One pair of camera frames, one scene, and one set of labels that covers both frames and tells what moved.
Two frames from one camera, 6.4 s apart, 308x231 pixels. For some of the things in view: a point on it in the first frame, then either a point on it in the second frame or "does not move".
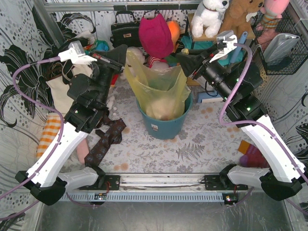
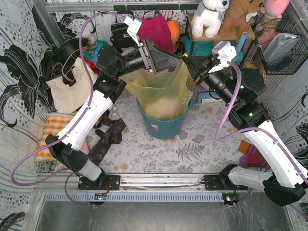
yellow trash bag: [162, 92] does not move
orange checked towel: [52, 127] does not move
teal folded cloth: [186, 41] does not move
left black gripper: [109, 62] → [148, 56]
